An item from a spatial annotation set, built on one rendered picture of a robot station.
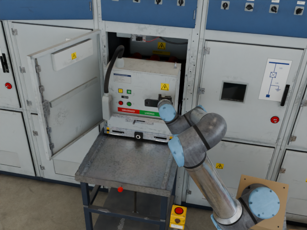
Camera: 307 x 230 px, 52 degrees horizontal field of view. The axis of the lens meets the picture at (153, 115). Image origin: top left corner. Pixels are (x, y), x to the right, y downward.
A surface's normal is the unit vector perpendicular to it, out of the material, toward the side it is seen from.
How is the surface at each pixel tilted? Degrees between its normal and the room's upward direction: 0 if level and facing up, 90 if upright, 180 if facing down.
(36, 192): 0
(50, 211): 0
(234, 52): 90
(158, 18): 90
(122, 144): 0
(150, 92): 90
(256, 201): 44
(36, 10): 90
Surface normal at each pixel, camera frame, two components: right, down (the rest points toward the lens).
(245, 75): -0.20, 0.51
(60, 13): 0.14, 0.52
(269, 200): -0.11, -0.26
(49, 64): 0.87, 0.29
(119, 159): 0.03, -0.85
